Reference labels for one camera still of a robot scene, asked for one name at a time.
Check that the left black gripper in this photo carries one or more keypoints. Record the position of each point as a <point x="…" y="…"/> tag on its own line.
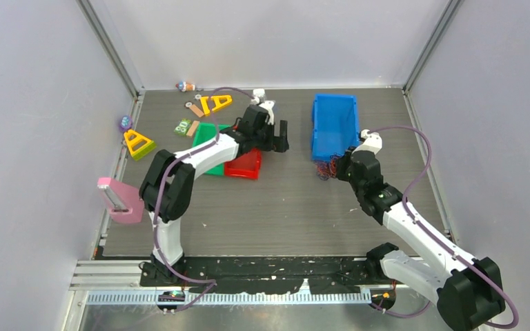
<point x="269" y="145"/>

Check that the red plastic bin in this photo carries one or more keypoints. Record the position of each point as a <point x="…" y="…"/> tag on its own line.
<point x="246" y="166"/>

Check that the green plastic bin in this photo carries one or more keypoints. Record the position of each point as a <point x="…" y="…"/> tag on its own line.
<point x="205" y="132"/>

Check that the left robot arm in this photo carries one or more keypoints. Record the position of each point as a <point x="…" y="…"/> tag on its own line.
<point x="167" y="188"/>

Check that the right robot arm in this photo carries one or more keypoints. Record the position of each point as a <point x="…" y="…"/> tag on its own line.
<point x="464" y="289"/>

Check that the white metronome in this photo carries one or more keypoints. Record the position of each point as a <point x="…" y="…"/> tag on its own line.
<point x="258" y="96"/>

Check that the blue plastic bin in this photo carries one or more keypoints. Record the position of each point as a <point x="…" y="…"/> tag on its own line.
<point x="335" y="125"/>

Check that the yellow triangle toy rear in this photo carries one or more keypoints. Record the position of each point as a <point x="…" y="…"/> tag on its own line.
<point x="219" y="102"/>

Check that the yellow triangle toy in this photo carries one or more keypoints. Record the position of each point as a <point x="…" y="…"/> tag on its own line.
<point x="138" y="145"/>
<point x="219" y="102"/>

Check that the tan wooden strip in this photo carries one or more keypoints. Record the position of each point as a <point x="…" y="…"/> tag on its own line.
<point x="194" y="109"/>

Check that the green toy block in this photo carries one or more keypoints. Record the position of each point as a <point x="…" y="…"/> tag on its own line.
<point x="183" y="127"/>

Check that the small figurine toy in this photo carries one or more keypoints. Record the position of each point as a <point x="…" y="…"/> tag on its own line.
<point x="184" y="86"/>

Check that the yellow triangle toy left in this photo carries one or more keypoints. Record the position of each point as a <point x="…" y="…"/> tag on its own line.
<point x="138" y="145"/>

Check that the purple round toy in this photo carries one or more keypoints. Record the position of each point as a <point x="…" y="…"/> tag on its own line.
<point x="125" y="124"/>

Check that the pink metronome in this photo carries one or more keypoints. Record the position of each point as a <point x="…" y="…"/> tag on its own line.
<point x="123" y="202"/>

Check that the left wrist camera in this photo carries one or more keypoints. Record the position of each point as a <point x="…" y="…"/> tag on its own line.
<point x="268" y="106"/>

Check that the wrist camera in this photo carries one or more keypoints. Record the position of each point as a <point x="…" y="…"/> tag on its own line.
<point x="268" y="106"/>
<point x="369" y="141"/>

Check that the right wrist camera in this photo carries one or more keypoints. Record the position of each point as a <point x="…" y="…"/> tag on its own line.
<point x="369" y="141"/>

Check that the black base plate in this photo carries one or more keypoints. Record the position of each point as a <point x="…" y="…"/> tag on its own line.
<point x="264" y="275"/>

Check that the aluminium rail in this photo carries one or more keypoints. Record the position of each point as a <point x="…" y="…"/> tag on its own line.
<point x="119" y="284"/>

